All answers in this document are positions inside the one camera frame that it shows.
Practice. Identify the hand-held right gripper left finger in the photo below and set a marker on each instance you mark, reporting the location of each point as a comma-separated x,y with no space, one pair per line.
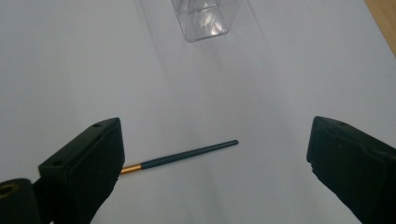
84,168

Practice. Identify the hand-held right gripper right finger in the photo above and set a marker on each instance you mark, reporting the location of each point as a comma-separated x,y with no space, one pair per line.
355,165

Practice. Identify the clear plastic compartment container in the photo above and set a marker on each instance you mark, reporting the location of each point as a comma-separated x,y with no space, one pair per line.
205,25

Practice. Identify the white paper sheet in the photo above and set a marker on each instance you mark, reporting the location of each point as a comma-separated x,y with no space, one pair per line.
218,93

